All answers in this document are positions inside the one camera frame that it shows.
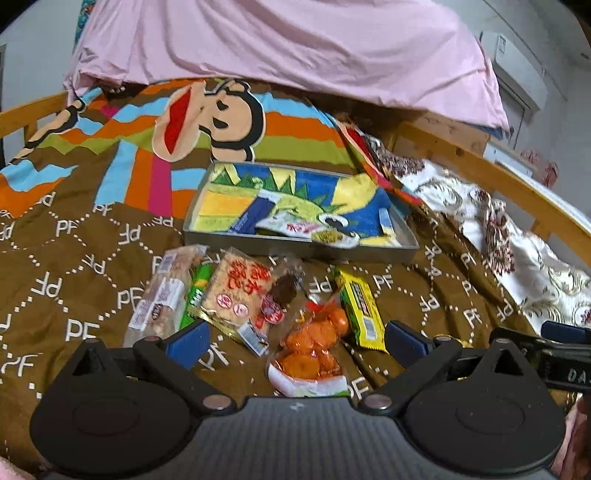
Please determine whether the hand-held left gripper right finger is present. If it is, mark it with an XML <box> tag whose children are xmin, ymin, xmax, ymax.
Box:
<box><xmin>358</xmin><ymin>320</ymin><xmax>536</xmax><ymax>414</ymax></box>

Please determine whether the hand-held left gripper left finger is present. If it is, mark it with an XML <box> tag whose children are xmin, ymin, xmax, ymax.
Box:
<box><xmin>60</xmin><ymin>318</ymin><xmax>234</xmax><ymax>414</ymax></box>

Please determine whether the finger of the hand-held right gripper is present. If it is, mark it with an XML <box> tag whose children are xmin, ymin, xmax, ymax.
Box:
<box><xmin>541</xmin><ymin>320</ymin><xmax>591</xmax><ymax>346</ymax></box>

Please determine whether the yellow green snack packet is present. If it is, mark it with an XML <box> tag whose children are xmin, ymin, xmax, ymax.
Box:
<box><xmin>332</xmin><ymin>268</ymin><xmax>386</xmax><ymax>354</ymax></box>

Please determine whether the rice cracker packet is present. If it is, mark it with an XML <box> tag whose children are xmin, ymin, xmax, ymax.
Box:
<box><xmin>187</xmin><ymin>247</ymin><xmax>289</xmax><ymax>344</ymax></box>

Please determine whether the clear bag of oranges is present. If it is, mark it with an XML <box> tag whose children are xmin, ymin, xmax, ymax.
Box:
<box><xmin>268</xmin><ymin>295</ymin><xmax>352</xmax><ymax>398</ymax></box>

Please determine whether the grey metal tray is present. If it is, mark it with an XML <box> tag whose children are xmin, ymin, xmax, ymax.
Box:
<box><xmin>182</xmin><ymin>161</ymin><xmax>421</xmax><ymax>265</ymax></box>

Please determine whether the green stick snack packet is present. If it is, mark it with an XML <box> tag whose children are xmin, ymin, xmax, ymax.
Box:
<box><xmin>178</xmin><ymin>263</ymin><xmax>215</xmax><ymax>330</ymax></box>

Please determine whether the clear long bread packet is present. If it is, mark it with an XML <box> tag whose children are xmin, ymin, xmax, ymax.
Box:
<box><xmin>122</xmin><ymin>244</ymin><xmax>208</xmax><ymax>347</ymax></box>

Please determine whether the small white snack packet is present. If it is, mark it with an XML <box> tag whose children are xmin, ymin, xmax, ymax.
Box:
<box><xmin>238</xmin><ymin>322</ymin><xmax>271</xmax><ymax>357</ymax></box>

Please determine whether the small red candy packet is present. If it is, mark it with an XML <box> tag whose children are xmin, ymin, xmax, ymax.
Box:
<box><xmin>259</xmin><ymin>295</ymin><xmax>288</xmax><ymax>330</ymax></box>

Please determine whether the white gold floral cloth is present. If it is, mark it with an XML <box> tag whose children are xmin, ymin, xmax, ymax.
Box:
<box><xmin>397</xmin><ymin>157</ymin><xmax>591</xmax><ymax>334</ymax></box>

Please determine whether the dark brown cake packet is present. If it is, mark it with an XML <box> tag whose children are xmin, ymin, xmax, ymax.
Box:
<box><xmin>268</xmin><ymin>258</ymin><xmax>305</xmax><ymax>308</ymax></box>

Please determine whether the dark blue packet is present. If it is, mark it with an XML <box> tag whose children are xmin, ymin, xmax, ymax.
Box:
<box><xmin>228</xmin><ymin>194</ymin><xmax>278</xmax><ymax>236</ymax></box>

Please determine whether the brown printed blanket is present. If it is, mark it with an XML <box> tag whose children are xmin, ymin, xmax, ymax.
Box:
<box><xmin>0</xmin><ymin>78</ymin><xmax>555</xmax><ymax>464</ymax></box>

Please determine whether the white red snack sachet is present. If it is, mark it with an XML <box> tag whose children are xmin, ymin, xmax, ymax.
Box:
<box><xmin>256</xmin><ymin>217</ymin><xmax>324</xmax><ymax>241</ymax></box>

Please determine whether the red patterned cloth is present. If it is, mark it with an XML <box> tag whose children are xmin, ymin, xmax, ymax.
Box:
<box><xmin>342</xmin><ymin>121</ymin><xmax>422</xmax><ymax>205</ymax></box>

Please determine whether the dinosaur print towel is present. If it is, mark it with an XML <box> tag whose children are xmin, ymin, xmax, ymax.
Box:
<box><xmin>194</xmin><ymin>164</ymin><xmax>407</xmax><ymax>247</ymax></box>

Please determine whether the white air conditioner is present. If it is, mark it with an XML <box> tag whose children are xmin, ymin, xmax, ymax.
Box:
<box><xmin>480</xmin><ymin>31</ymin><xmax>548</xmax><ymax>109</ymax></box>

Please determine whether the pink bed sheet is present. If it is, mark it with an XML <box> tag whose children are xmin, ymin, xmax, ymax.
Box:
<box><xmin>62</xmin><ymin>0</ymin><xmax>511</xmax><ymax>132</ymax></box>

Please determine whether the teal patterned cloth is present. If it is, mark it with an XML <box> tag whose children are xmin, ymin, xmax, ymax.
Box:
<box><xmin>74</xmin><ymin>0</ymin><xmax>95</xmax><ymax>28</ymax></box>

